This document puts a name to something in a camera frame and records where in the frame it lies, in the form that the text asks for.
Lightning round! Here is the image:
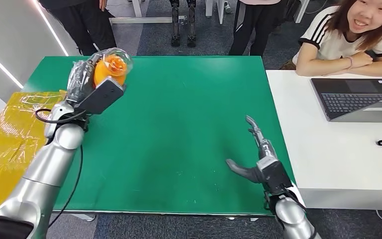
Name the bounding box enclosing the white table frame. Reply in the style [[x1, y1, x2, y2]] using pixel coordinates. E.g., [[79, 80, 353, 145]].
[[109, 0, 189, 24]]

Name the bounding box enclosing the standing person in black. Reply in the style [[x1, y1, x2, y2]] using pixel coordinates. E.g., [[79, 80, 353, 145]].
[[38, 0, 117, 56]]

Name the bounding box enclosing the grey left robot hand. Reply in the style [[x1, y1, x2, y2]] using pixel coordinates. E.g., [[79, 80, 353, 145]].
[[66, 49, 113, 104]]

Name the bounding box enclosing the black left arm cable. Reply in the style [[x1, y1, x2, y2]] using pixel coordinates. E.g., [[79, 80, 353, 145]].
[[35, 108, 88, 229]]

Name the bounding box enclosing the dark grey open laptop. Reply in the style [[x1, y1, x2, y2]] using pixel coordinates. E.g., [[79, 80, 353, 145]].
[[310, 77, 382, 123]]

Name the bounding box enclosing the white chair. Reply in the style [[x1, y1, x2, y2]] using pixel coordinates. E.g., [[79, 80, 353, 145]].
[[205, 0, 233, 25]]

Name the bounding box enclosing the seated person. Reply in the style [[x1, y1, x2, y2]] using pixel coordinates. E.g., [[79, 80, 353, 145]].
[[292, 0, 382, 78]]

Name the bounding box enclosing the yellow tape-wrapped cardboard box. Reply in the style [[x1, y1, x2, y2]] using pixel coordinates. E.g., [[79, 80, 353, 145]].
[[0, 91, 67, 211]]

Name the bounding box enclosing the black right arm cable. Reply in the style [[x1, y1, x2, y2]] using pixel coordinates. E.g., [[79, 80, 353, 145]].
[[263, 186, 318, 239]]

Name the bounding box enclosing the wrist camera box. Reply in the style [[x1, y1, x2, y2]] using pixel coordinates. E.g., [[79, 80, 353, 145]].
[[75, 77, 126, 115], [257, 156, 293, 196]]

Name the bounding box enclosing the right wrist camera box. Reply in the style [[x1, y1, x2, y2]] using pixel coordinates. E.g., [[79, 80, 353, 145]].
[[257, 156, 293, 196]]

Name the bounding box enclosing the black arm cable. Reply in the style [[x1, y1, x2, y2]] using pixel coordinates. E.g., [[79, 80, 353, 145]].
[[35, 108, 88, 229], [263, 186, 318, 239]]

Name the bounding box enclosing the black humanoid robot leg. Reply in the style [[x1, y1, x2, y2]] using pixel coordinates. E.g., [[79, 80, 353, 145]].
[[170, 0, 181, 47], [187, 0, 197, 47]]

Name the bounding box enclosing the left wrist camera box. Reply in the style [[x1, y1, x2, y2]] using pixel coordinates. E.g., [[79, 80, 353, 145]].
[[75, 77, 126, 115]]

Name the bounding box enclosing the orange bottle with clear cap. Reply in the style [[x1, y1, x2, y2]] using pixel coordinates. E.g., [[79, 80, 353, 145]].
[[93, 47, 134, 87]]

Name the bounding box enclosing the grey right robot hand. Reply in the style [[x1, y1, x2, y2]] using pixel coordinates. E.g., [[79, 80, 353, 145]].
[[226, 115, 279, 184]]

